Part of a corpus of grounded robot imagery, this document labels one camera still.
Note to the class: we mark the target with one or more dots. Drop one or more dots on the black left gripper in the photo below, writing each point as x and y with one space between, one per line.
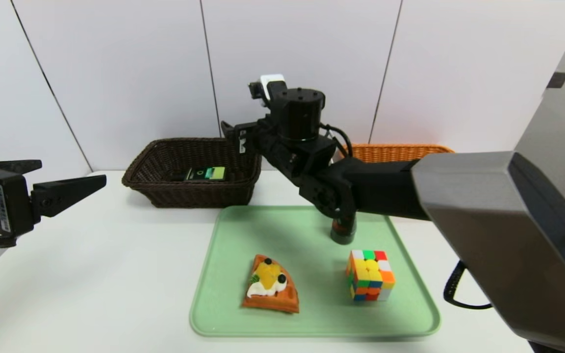
7 206

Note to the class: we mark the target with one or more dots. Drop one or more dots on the black square wall fitting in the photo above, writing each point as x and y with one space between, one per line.
556 80

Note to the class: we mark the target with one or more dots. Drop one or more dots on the dark green pump bottle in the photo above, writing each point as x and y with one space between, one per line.
206 174

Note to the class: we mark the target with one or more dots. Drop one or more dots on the toy waffle with cream fruit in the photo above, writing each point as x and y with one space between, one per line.
270 293

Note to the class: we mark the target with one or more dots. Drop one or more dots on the dark tube with red label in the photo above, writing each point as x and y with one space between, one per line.
344 233

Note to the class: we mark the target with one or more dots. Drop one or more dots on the light green plastic tray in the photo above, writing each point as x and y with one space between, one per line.
312 294

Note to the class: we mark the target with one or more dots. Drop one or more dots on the dark brown wicker basket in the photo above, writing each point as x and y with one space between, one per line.
199 196

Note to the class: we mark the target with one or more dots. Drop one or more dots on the orange wicker basket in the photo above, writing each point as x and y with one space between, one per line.
395 153

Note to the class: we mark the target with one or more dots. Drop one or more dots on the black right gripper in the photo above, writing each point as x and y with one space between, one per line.
243 138

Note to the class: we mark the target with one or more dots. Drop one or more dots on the silver and black right arm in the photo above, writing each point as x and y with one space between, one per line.
385 186

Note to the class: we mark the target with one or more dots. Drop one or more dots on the multicoloured puzzle cube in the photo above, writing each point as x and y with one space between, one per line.
371 277

